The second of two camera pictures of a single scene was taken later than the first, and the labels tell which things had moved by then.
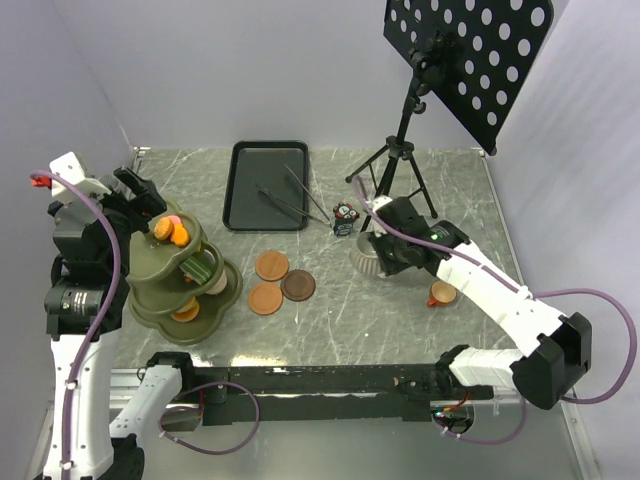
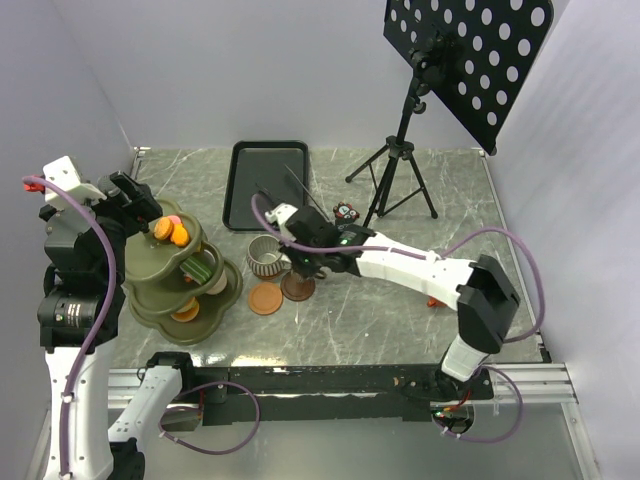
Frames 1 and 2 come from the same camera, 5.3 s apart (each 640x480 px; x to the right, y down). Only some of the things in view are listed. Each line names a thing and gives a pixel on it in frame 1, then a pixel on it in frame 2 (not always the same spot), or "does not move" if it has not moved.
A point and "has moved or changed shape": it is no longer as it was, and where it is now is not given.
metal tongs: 270,195 does not move
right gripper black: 387,266 → 307,271
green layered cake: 196,270 does not move
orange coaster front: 265,298 does not move
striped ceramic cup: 365,256 has moved or changed shape
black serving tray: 267,187 does not move
